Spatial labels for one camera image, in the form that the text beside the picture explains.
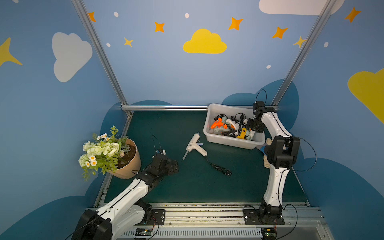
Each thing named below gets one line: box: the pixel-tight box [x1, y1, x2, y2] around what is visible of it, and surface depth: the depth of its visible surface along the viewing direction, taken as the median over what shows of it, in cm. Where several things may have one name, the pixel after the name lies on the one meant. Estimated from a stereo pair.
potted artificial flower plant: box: [78, 125, 142, 181], surface depth 66 cm
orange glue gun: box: [210, 117, 228, 130], surface depth 109 cm
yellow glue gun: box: [236, 127, 247, 139], surface depth 103 cm
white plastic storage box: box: [203, 103, 266, 150], surface depth 106 cm
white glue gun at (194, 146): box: [182, 132, 208, 160], surface depth 100 cm
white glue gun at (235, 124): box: [226, 118, 240, 136], surface depth 107 cm
